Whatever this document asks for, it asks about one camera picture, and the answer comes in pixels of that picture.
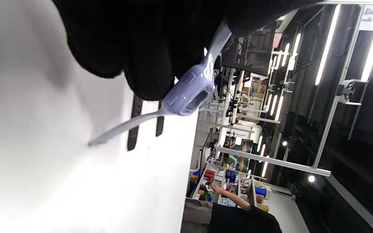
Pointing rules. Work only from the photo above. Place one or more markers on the light blue watch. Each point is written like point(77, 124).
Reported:
point(189, 92)

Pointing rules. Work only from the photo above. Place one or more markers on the black watch with red face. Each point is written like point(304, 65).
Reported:
point(134, 129)

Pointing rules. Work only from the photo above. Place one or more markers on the cluttered storage shelves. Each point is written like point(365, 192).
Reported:
point(225, 184)

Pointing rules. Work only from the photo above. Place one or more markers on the black watch with grey face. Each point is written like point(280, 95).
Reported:
point(160, 124)

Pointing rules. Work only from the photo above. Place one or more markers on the white metal frame beam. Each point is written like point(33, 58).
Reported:
point(270, 160)

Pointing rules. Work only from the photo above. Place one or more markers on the person's left hand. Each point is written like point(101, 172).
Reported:
point(147, 42)

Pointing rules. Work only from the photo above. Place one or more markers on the row of distant ceiling lights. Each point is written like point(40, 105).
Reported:
point(277, 81)

